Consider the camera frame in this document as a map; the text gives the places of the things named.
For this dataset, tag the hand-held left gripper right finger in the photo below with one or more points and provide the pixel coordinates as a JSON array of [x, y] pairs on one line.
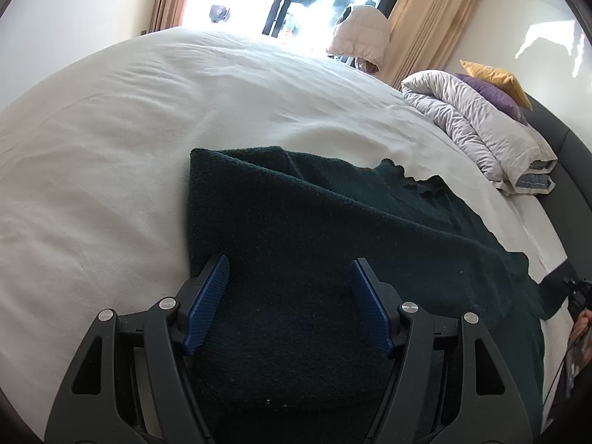
[[370, 305]]

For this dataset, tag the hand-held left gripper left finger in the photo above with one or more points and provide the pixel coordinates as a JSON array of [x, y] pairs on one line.
[[208, 296]]

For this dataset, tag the dark green knit garment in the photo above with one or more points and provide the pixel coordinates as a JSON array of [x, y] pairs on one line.
[[300, 222]]

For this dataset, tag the person's right hand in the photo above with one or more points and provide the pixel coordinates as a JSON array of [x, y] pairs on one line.
[[585, 321]]

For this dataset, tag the blue striped pillow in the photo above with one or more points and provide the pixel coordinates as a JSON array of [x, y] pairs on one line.
[[536, 180]]

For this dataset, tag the dark grey headboard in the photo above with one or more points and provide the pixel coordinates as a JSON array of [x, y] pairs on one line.
[[566, 148]]

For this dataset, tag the white bed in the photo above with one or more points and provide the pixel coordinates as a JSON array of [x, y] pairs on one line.
[[138, 148]]

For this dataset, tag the grey folded duvet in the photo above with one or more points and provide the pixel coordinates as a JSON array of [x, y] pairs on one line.
[[458, 115]]

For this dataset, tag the purple pillow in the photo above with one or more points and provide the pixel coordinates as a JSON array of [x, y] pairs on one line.
[[495, 95]]

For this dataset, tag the yellow pillow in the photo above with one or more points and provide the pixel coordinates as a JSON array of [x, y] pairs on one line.
[[499, 76]]

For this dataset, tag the white quilted jacket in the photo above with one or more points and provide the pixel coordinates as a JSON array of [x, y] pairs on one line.
[[360, 37]]

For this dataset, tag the dark hanging garment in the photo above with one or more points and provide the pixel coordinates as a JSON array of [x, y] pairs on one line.
[[219, 14]]

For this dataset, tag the window with wooden blind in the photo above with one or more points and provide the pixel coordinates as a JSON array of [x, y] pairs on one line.
[[277, 9]]

